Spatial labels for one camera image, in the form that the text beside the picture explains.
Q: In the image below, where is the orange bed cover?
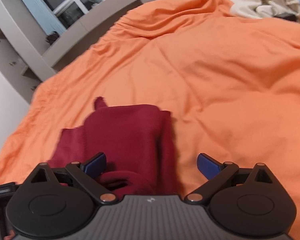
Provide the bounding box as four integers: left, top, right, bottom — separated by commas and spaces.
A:
0, 0, 300, 239

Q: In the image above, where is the grey wall cabinet unit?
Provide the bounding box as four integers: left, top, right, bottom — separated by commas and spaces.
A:
0, 0, 155, 102

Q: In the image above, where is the small dark potted plant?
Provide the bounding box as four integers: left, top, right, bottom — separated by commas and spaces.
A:
45, 31, 60, 45

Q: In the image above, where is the dark red shirt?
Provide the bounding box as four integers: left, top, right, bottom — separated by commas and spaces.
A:
48, 97, 179, 198

